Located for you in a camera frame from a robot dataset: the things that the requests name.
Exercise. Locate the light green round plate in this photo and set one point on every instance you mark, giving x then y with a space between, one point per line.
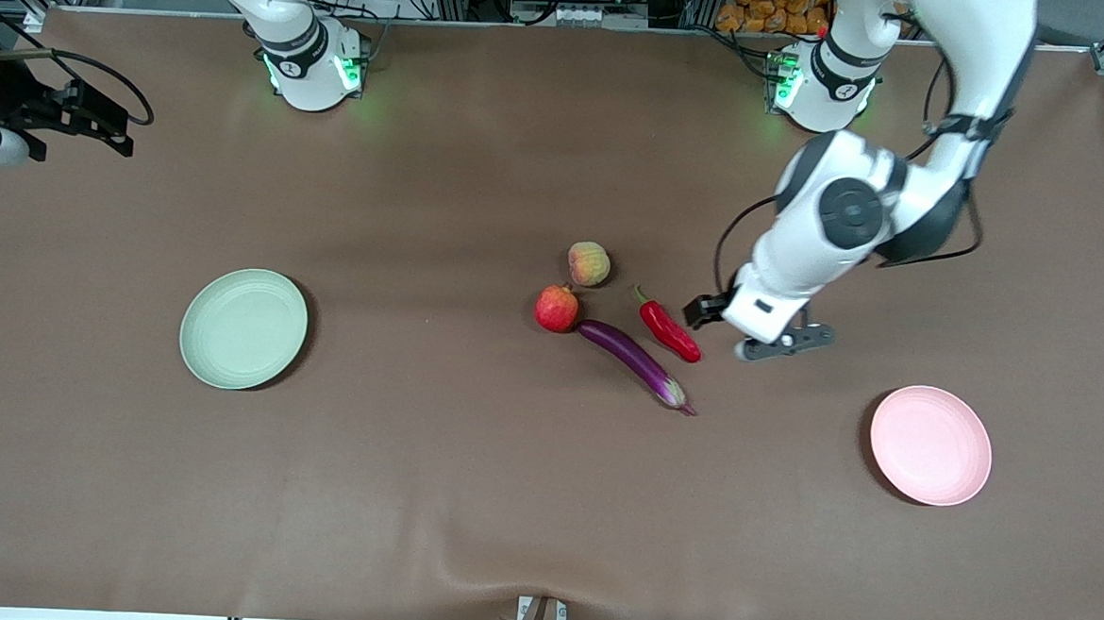
244 329

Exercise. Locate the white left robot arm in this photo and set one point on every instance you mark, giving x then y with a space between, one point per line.
981 49

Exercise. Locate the bag of orange snacks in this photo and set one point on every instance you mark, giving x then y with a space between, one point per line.
776 10

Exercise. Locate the yellow pink peach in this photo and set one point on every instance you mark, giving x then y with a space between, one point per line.
588 264

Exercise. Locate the red chili pepper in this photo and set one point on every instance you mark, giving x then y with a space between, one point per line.
667 328

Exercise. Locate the long purple eggplant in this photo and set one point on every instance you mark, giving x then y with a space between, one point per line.
630 354

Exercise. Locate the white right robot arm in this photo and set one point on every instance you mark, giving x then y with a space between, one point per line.
309 70

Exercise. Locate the red apple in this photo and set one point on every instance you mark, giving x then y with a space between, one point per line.
556 309

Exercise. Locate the pink round plate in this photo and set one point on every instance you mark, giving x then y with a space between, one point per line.
930 445

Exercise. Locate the brown table cover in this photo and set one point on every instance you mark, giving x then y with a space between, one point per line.
504 496

